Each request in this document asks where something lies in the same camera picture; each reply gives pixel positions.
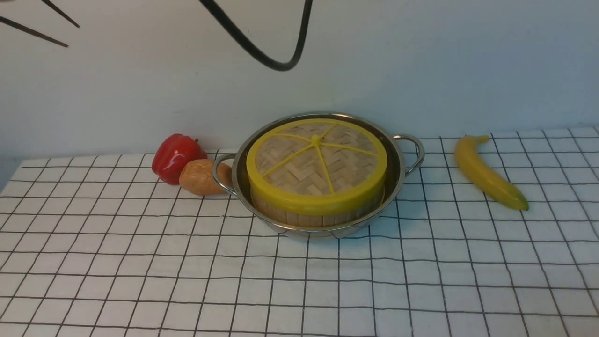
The woven bamboo steamer lid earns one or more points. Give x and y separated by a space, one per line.
316 167

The bamboo steamer basket yellow rim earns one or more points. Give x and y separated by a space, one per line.
309 219

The brown potato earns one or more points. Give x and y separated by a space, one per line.
197 178

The red bell pepper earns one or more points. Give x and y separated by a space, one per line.
175 152

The yellow banana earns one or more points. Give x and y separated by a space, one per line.
475 169

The white checkered tablecloth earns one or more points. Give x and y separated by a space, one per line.
96 246

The stainless steel two-handled pot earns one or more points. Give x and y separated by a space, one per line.
405 154

